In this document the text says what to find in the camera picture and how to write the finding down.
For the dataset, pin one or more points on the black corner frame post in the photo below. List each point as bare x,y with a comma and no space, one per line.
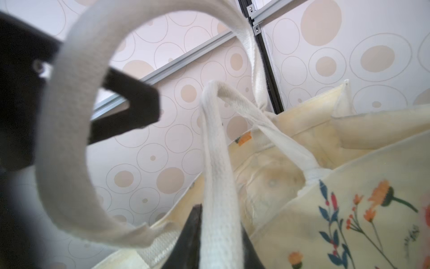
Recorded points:
276,104

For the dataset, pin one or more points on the aluminium diagonal rail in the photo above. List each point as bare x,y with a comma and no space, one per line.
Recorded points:
158,75

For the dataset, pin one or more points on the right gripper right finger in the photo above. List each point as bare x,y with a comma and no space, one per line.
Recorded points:
251,259

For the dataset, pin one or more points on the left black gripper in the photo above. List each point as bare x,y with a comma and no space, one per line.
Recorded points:
24,50

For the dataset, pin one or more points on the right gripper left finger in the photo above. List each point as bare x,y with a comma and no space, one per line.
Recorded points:
186,252

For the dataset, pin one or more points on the aluminium horizontal rail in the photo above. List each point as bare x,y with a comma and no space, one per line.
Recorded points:
269,12

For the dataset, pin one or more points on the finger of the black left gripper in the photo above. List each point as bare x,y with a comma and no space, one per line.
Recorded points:
143,110

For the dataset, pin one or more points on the floral cream grocery tote bag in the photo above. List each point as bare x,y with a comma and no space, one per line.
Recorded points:
318,187

